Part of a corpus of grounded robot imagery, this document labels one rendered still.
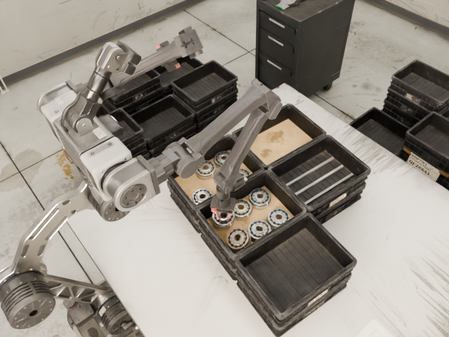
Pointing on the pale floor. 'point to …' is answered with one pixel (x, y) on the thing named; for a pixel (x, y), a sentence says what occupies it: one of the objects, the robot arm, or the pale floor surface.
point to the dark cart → (301, 43)
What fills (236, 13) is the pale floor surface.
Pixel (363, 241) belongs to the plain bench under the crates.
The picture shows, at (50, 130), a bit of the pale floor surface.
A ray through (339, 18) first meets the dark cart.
